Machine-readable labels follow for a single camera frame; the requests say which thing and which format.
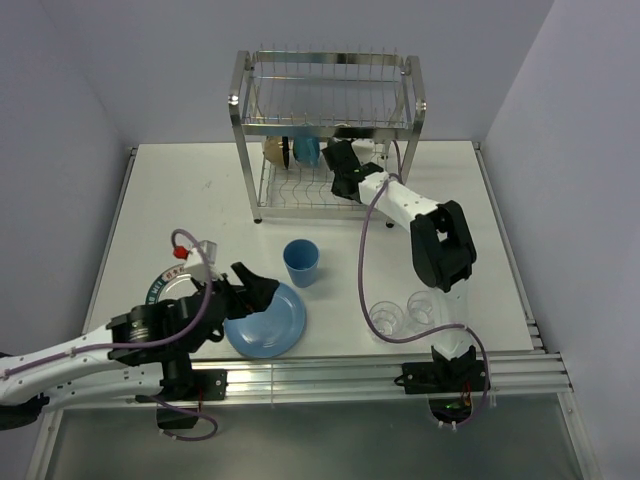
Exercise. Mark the white plate teal rim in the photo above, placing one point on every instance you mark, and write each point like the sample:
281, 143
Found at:
171, 284

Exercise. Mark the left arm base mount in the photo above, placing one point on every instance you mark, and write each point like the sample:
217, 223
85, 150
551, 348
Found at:
173, 416

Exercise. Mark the steel two-tier dish rack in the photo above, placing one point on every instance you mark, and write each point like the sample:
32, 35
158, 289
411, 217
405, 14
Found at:
338, 95

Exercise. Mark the blue plastic tumbler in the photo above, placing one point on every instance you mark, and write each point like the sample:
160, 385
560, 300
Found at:
301, 258

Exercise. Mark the blue flower mug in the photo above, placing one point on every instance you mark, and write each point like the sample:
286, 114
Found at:
306, 150

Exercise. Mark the black bowl tan outside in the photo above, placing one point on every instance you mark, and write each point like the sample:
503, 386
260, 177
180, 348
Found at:
276, 150

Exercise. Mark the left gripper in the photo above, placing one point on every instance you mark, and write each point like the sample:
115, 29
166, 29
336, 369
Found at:
260, 289

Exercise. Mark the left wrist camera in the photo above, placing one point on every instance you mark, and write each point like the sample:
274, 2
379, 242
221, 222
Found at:
199, 262

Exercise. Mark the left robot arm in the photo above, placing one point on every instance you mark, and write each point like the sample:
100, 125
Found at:
168, 331

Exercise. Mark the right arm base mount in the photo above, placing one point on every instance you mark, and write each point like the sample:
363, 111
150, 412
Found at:
439, 375

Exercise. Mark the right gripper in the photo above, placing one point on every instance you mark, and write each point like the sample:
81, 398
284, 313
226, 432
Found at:
335, 188

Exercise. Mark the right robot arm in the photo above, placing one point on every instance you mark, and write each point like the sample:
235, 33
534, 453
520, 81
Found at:
442, 254

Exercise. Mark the blue round plate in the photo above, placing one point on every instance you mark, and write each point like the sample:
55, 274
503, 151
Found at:
270, 333

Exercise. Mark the clear glass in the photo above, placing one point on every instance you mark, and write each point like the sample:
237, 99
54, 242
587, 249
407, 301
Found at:
420, 308
388, 318

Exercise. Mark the aluminium frame rail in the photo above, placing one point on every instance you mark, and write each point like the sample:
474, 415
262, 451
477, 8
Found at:
372, 378

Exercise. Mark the light grey mug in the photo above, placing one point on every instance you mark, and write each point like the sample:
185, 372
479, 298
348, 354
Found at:
364, 149

